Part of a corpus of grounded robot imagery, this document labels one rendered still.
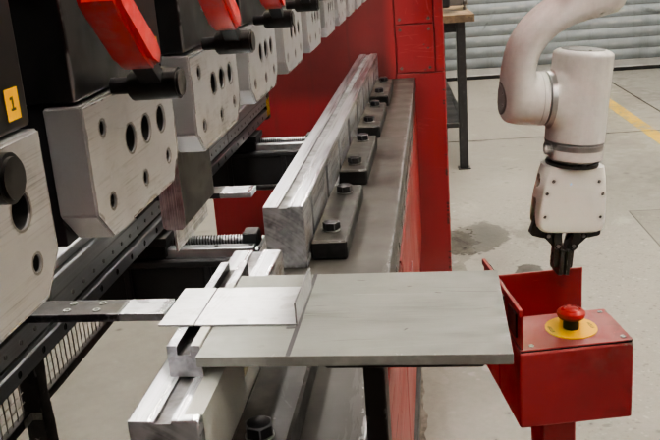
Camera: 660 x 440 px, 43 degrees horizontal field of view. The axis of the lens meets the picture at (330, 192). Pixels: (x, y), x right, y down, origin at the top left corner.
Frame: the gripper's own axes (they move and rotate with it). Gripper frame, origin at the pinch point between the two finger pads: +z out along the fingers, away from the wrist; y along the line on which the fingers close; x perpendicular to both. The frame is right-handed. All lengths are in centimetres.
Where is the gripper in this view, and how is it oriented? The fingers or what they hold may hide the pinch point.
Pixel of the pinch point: (561, 259)
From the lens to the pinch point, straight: 132.6
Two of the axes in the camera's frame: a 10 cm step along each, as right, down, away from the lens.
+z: -0.2, 9.6, 2.8
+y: 10.0, 0.0, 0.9
